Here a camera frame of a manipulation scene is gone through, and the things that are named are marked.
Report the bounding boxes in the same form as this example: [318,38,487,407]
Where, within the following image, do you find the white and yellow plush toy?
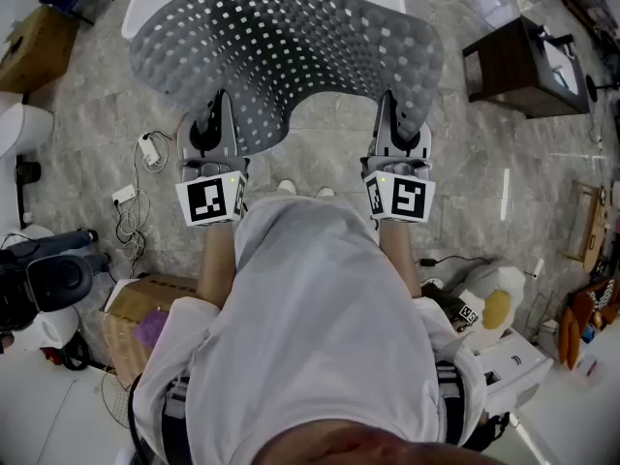
[448,259,528,349]

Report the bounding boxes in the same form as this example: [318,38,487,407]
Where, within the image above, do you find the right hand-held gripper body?
[359,122,437,224]

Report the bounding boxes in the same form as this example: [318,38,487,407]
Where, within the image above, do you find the large cardboard box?
[100,272,201,389]

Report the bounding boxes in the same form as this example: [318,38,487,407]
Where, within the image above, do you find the white table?
[0,363,135,465]

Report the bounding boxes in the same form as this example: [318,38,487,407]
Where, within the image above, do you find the white storage box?
[472,327,554,412]

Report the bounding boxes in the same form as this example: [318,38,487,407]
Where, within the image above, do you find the brown cardboard box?
[0,4,79,95]

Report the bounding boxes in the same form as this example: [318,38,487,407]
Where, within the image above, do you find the orange patterned bag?
[555,277,620,371]

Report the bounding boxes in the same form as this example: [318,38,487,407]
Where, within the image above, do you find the white cable bundle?
[114,131,173,265]

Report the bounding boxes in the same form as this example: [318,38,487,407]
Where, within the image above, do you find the white power adapter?
[138,133,162,168]

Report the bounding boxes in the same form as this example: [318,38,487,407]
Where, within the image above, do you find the person's white hoodie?
[130,194,488,465]

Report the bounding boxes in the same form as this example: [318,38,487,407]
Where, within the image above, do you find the white power strip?
[111,184,138,206]

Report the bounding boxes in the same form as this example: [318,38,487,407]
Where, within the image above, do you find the grey marble floor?
[0,0,620,406]

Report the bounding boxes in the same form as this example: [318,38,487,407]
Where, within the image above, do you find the person's black white strap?
[162,375,191,465]
[434,359,467,448]

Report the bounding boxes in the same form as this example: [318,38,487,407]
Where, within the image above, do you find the black device with tag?
[419,278,481,334]

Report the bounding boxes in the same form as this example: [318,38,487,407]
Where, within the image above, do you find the purple sheet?
[132,307,171,351]

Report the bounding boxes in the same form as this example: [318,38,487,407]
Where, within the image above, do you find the person's left forearm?
[195,219,239,310]

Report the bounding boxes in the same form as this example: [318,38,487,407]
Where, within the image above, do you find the person's right forearm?
[377,217,422,300]

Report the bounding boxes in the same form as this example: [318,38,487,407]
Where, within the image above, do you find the black round stand base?
[584,72,620,105]

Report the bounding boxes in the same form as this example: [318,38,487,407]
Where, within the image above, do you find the grey bubble bath mat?
[129,0,445,157]

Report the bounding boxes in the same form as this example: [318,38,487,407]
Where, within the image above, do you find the black adapter with cable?
[418,254,491,271]

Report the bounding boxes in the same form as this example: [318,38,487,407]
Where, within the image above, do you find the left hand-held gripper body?
[174,112,251,229]

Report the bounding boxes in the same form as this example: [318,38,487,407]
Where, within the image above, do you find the dark wooden cabinet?
[461,14,593,120]

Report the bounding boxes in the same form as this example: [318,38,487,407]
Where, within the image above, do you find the light wooden rack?
[560,178,605,264]

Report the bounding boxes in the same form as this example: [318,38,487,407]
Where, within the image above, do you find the white round fixture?
[0,103,55,160]

